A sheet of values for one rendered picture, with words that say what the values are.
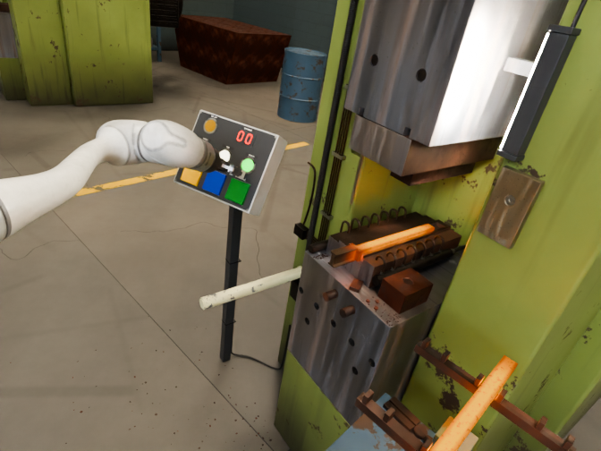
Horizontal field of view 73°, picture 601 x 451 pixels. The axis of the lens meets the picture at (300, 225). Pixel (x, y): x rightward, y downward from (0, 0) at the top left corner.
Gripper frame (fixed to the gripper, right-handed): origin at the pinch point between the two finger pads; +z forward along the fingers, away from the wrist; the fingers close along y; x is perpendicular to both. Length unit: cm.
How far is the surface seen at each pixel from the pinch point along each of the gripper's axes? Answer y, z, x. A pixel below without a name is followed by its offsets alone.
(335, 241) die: 38.3, 5.1, -8.7
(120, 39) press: -366, 240, 103
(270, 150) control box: 6.1, 4.1, 10.8
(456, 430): 83, -40, -28
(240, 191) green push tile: 1.3, 3.4, -5.4
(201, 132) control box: -22.5, 4.1, 8.8
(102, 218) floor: -157, 106, -63
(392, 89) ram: 45, -21, 31
